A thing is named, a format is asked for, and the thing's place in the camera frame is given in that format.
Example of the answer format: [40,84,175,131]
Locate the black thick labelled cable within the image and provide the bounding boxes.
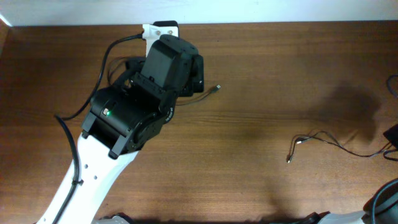
[285,130,392,164]

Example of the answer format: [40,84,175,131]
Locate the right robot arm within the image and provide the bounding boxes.
[287,124,397,224]

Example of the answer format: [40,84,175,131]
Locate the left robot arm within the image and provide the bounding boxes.
[40,34,203,223]

